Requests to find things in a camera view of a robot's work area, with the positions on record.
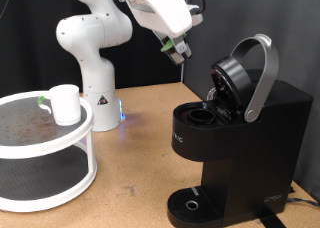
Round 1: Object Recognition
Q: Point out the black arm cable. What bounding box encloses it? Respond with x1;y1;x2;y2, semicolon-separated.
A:
184;0;206;16

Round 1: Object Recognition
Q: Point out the black backdrop curtain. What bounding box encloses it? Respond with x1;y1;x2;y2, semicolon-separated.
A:
0;0;188;99

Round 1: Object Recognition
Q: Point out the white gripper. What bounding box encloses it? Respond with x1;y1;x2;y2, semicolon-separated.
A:
125;0;194;67

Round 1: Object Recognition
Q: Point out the green coffee pod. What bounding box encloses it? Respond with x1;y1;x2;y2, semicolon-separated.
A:
160;39;175;53

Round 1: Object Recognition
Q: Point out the white mug green-taped handle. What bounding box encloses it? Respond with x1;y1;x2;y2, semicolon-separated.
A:
37;84;82;127

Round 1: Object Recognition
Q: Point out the braided power cable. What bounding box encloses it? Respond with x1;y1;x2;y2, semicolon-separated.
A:
286;186;320;209

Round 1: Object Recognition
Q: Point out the white two-tier turntable shelf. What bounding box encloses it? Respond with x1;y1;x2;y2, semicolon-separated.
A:
0;90;99;213

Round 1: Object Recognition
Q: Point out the black Keurig coffee machine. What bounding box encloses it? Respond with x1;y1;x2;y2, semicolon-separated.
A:
166;33;314;228

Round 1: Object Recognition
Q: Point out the grey partition panel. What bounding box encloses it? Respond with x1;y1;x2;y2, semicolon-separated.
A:
181;0;320;202

